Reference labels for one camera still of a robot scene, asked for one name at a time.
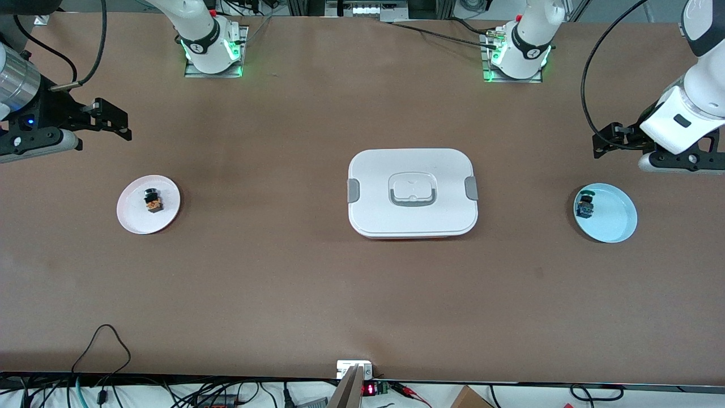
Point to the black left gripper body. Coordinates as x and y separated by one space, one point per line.
630 139

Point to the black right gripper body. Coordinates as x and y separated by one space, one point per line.
54 109

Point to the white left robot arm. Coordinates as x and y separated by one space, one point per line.
527 51

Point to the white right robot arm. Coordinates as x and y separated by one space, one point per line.
204 39

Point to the white lidded lunch box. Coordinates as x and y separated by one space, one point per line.
374 170

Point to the brown cardboard box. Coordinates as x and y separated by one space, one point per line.
469 399

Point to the small blue-black sushi piece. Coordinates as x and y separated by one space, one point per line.
584 209

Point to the light blue round plate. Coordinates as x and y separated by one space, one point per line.
614 218

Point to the pink round plate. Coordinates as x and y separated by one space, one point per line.
136 221

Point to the red clip test leads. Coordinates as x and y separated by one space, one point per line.
408 390

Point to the red LED display module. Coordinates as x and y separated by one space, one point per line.
369 389

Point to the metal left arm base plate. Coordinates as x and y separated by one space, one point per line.
486 76

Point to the aluminium frame with white panel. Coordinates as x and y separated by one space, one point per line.
368 8

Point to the small white metal bracket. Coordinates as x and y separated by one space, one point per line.
345 367

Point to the grey slanted camera beam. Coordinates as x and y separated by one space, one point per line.
348 394

